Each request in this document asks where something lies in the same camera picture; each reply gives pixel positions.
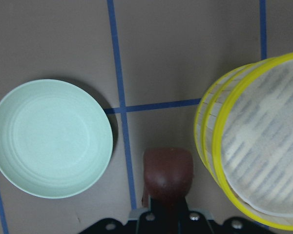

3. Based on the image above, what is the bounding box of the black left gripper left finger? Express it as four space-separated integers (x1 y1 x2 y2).
149 197 161 218

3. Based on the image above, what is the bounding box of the light green plate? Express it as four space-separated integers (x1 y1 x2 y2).
0 79 113 199

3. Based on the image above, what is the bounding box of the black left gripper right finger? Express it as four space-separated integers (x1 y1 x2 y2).
177 197 189 217

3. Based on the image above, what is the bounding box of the brown bun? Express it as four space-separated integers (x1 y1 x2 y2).
142 147 193 207

